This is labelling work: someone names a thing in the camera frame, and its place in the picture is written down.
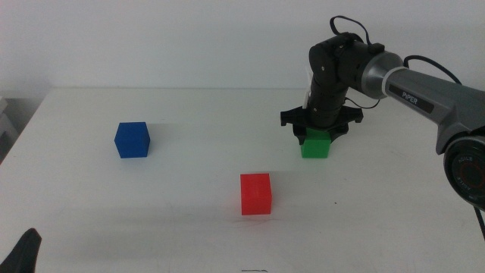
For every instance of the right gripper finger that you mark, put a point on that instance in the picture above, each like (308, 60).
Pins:
(295, 118)
(350, 115)

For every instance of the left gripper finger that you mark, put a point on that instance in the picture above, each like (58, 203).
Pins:
(24, 254)

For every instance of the green cube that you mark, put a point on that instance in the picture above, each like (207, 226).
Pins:
(315, 147)

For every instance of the red cube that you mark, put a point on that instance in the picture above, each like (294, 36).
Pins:
(256, 195)

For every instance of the blue cube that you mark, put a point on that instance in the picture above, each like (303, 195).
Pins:
(132, 141)

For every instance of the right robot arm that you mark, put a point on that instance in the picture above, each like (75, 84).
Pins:
(417, 95)

